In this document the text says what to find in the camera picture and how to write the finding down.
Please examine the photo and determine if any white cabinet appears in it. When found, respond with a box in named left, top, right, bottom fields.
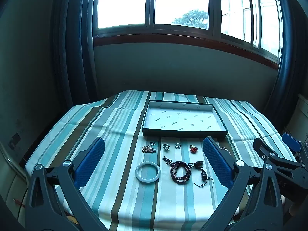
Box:
left=287, top=94, right=308, bottom=131

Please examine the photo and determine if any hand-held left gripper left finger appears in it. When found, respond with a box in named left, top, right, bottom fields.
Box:
left=25, top=137, right=109, bottom=231

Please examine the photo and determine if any dark blue curtain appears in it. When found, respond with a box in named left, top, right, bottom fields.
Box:
left=263, top=0, right=308, bottom=126
left=52, top=0, right=98, bottom=106

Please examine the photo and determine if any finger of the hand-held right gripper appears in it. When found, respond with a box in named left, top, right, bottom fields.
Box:
left=282, top=132, right=308, bottom=160
left=253, top=138, right=304, bottom=174

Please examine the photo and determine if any black knot bead pendant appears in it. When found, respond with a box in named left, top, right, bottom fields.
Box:
left=188, top=160, right=215, bottom=188

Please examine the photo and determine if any dark red bead bracelet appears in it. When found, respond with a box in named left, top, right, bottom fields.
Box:
left=162, top=156, right=192, bottom=184

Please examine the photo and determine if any beige padded chair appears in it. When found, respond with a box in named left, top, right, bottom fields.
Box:
left=0, top=144, right=30, bottom=222

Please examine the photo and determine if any dark green printed-liner tray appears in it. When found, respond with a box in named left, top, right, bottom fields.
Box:
left=141, top=100, right=228, bottom=139

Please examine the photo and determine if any white jade bangle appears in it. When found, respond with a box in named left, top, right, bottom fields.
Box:
left=135, top=162, right=161, bottom=183

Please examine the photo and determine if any gold silver chain bracelet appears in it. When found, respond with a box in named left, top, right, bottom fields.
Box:
left=141, top=142, right=157, bottom=154

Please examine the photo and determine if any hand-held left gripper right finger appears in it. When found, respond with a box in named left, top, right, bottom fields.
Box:
left=201, top=136, right=285, bottom=231

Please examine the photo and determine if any striped teal tablecloth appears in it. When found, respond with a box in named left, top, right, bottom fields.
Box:
left=25, top=90, right=300, bottom=229

